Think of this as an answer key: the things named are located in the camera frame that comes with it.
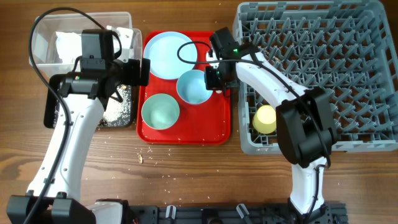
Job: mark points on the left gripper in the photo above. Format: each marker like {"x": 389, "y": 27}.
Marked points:
{"x": 132, "y": 78}

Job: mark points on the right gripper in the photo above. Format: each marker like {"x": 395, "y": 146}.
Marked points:
{"x": 211, "y": 83}

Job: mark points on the light blue bowl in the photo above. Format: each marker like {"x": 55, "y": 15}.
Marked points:
{"x": 191, "y": 87}

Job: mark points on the large light blue plate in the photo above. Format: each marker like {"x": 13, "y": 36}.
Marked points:
{"x": 161, "y": 50}

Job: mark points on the rice and food scraps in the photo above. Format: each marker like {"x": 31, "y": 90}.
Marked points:
{"x": 118, "y": 114}

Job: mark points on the green bowl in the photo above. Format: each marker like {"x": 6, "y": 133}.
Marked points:
{"x": 160, "y": 111}

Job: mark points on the yellow cup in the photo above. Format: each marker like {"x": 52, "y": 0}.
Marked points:
{"x": 264, "y": 120}

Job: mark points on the white napkin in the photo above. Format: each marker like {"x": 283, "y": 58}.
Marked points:
{"x": 68, "y": 45}

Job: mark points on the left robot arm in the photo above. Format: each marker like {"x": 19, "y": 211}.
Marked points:
{"x": 53, "y": 195}

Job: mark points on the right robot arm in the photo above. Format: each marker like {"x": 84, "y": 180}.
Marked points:
{"x": 304, "y": 121}

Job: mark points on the black food waste tray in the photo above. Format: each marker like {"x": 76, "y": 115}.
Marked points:
{"x": 87, "y": 100}

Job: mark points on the clear plastic waste bin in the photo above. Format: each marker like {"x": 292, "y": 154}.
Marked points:
{"x": 44, "y": 38}

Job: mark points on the grey dishwasher rack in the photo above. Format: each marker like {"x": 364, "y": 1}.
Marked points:
{"x": 343, "y": 47}

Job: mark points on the red serving tray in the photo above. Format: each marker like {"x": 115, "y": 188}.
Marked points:
{"x": 206, "y": 123}

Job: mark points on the food scrap on table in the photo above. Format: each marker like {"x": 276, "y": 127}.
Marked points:
{"x": 140, "y": 159}

